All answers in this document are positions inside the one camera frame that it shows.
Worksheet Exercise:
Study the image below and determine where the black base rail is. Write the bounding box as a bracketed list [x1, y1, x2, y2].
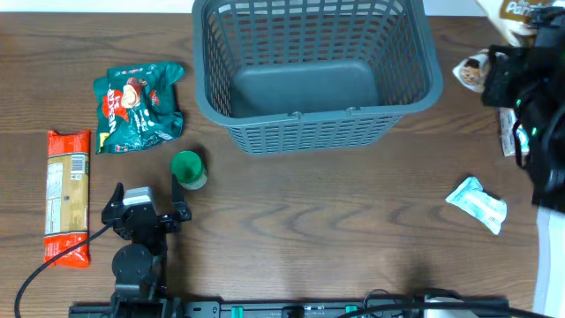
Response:
[68, 298, 511, 318]

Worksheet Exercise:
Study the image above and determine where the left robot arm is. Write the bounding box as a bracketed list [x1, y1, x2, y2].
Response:
[102, 177, 192, 317]

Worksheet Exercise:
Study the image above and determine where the green lidded jar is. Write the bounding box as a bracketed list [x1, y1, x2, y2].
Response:
[170, 151, 207, 190]

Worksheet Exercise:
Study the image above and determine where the grey plastic basket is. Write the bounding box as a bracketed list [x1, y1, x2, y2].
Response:
[192, 0, 443, 155]

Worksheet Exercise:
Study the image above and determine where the light blue wipes packet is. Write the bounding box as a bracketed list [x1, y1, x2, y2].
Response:
[445, 177, 508, 235]

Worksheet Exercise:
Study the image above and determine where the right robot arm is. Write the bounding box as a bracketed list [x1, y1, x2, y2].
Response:
[481, 4, 564, 317]

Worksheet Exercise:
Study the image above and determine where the white brown snack bag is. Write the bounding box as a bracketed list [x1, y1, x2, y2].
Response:
[453, 0, 564, 93]

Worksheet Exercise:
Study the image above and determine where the tissue multipack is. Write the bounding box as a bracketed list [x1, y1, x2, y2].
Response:
[498, 108, 530, 156]

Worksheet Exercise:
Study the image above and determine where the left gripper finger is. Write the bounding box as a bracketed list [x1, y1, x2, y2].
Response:
[109, 182, 124, 208]
[171, 174, 188, 213]

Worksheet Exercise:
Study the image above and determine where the green coffee mix bag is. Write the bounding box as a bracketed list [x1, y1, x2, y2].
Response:
[93, 62, 185, 154]

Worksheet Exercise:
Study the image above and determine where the red and gold pasta packet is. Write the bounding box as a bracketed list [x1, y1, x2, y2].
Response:
[43, 130, 91, 261]

